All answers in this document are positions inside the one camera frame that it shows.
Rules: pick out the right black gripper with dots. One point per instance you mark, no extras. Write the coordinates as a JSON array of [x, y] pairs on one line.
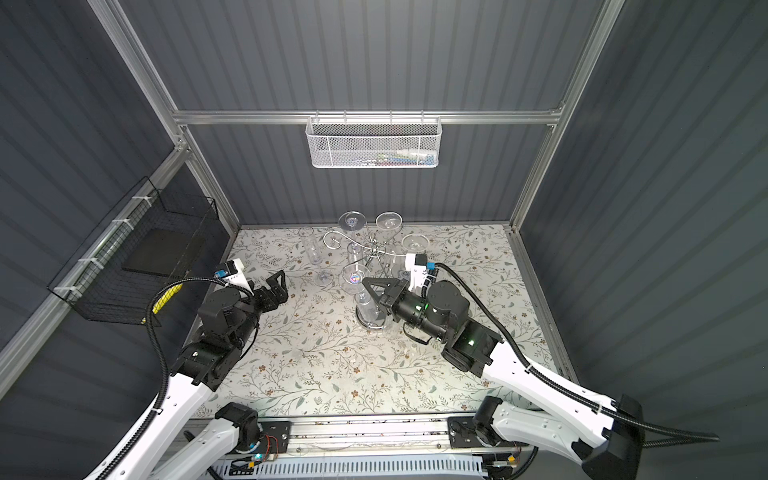
[[392, 298]]

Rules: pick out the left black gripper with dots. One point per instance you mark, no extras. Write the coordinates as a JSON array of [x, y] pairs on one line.
[[277, 294]]

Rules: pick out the clear wine glass front sticker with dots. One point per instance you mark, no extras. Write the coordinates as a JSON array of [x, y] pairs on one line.
[[352, 282]]

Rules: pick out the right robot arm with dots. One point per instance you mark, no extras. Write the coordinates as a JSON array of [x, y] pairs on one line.
[[566, 420]]

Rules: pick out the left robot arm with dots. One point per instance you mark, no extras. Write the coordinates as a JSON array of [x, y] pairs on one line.
[[230, 318]]

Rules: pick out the chrome wine glass rack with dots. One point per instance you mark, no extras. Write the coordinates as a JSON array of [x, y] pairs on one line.
[[384, 260]]

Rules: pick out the yellow black striped object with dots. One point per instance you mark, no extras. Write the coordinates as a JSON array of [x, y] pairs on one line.
[[166, 296]]

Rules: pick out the black pad in basket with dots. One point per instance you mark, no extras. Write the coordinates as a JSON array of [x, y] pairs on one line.
[[164, 253]]

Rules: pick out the items in white basket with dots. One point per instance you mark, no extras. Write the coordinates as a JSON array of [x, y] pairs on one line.
[[398, 158]]

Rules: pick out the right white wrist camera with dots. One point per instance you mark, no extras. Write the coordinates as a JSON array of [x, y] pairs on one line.
[[416, 265]]

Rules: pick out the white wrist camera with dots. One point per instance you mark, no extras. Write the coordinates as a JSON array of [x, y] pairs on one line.
[[416, 265], [233, 272]]

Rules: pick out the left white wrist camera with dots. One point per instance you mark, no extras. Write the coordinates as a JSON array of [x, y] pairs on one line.
[[233, 272]]

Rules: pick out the black wire wall basket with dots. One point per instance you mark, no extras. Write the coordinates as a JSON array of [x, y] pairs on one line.
[[93, 282]]

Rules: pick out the white mesh wall basket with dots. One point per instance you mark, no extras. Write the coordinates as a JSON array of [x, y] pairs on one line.
[[333, 145]]

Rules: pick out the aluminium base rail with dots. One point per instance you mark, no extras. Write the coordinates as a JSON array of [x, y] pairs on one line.
[[381, 435]]

